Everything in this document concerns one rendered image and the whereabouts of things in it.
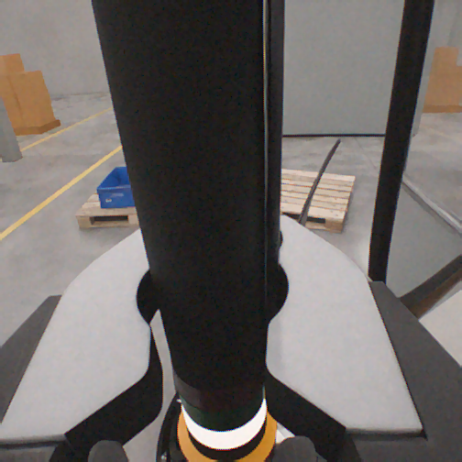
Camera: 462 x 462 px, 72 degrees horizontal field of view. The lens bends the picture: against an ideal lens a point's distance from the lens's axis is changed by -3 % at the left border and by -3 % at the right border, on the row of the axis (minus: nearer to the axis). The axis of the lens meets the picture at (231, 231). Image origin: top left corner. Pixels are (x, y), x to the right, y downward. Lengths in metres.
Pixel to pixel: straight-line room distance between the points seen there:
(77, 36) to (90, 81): 1.51
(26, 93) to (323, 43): 5.94
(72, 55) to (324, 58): 10.48
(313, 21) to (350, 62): 0.81
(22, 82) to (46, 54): 6.68
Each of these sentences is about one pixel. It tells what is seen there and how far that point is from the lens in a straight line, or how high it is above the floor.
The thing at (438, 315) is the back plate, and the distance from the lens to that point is 0.56.
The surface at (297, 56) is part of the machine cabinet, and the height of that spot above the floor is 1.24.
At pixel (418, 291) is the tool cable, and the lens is 0.26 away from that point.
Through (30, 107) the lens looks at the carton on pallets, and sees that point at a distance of 8.39.
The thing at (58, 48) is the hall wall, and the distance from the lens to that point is 14.59.
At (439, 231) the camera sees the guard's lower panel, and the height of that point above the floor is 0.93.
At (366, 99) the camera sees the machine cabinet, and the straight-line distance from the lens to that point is 5.79.
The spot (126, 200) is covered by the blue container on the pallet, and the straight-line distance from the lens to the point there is 3.32.
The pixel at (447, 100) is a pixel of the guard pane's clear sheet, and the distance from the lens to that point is 1.34.
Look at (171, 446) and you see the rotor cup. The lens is 0.39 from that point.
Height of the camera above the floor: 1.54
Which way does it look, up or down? 31 degrees down
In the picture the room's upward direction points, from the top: 4 degrees counter-clockwise
